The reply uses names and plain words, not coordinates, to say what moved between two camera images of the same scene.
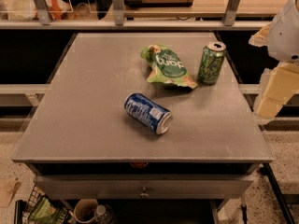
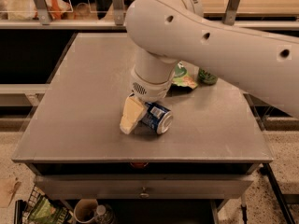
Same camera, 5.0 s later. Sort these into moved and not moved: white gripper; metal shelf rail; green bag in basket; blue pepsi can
Moved: white gripper
Not moved: metal shelf rail; green bag in basket; blue pepsi can
